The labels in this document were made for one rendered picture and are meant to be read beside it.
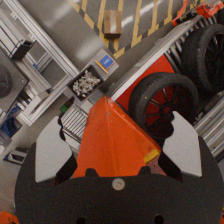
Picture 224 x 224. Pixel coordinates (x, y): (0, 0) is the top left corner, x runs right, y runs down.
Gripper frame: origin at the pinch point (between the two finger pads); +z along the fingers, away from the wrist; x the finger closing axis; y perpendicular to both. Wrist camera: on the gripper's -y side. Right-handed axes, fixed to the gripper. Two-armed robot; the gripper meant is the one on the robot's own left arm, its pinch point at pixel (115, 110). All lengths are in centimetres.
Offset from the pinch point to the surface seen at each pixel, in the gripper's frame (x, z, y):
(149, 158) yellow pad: 24, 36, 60
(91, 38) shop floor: -21, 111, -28
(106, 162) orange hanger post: -2.3, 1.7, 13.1
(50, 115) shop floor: -85, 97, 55
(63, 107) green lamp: -29, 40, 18
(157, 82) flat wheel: 32, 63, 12
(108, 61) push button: -3, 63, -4
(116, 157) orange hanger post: -0.1, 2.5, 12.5
